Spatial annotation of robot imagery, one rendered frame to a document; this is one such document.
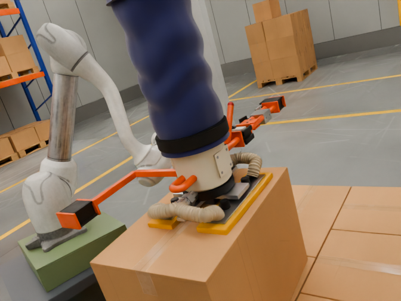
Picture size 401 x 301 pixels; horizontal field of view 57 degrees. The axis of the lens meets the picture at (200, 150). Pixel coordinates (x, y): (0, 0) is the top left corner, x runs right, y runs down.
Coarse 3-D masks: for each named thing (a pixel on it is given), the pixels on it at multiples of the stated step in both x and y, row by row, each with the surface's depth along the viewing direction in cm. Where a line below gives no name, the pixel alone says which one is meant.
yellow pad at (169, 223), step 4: (172, 200) 117; (176, 200) 117; (176, 216) 113; (152, 220) 115; (156, 220) 114; (160, 220) 113; (164, 220) 113; (168, 220) 112; (172, 220) 111; (176, 220) 111; (148, 224) 114; (152, 224) 113; (156, 224) 112; (160, 224) 111; (164, 224) 111; (168, 224) 110; (172, 224) 109; (176, 224) 111; (160, 228) 112; (164, 228) 111; (168, 228) 110; (172, 228) 109
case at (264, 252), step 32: (288, 192) 128; (192, 224) 109; (256, 224) 106; (288, 224) 126; (96, 256) 107; (128, 256) 102; (160, 256) 98; (192, 256) 93; (224, 256) 90; (256, 256) 104; (288, 256) 125; (128, 288) 100; (160, 288) 92; (192, 288) 86; (224, 288) 89; (256, 288) 103; (288, 288) 123
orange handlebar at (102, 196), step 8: (248, 120) 143; (256, 120) 140; (256, 128) 140; (232, 144) 125; (128, 176) 123; (136, 176) 126; (144, 176) 124; (152, 176) 122; (160, 176) 120; (168, 176) 118; (176, 176) 116; (192, 176) 107; (120, 184) 120; (176, 184) 106; (184, 184) 103; (192, 184) 106; (104, 192) 115; (112, 192) 117; (176, 192) 103; (96, 200) 112
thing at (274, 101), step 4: (280, 96) 160; (268, 100) 160; (272, 100) 157; (276, 100) 155; (280, 100) 160; (284, 100) 160; (264, 104) 158; (268, 104) 157; (272, 104) 156; (276, 104) 155; (280, 104) 160; (284, 104) 161; (268, 108) 157; (276, 108) 155; (280, 108) 158; (272, 112) 157; (276, 112) 156
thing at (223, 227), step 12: (240, 180) 124; (252, 180) 120; (264, 180) 119; (252, 192) 113; (228, 204) 106; (240, 204) 108; (228, 216) 103; (240, 216) 104; (204, 228) 102; (216, 228) 100; (228, 228) 99
